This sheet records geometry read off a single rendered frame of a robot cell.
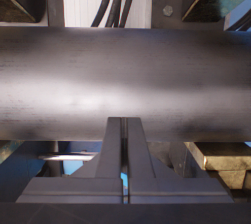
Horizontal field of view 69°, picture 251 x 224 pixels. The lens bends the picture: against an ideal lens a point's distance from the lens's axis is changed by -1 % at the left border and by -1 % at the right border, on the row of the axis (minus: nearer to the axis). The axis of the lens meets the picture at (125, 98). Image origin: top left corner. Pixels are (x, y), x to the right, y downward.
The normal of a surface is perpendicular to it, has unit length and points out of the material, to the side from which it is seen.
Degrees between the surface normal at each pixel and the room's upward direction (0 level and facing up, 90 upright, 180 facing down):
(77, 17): 90
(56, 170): 90
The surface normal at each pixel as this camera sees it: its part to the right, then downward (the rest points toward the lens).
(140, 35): 0.03, -0.69
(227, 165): 0.02, 0.25
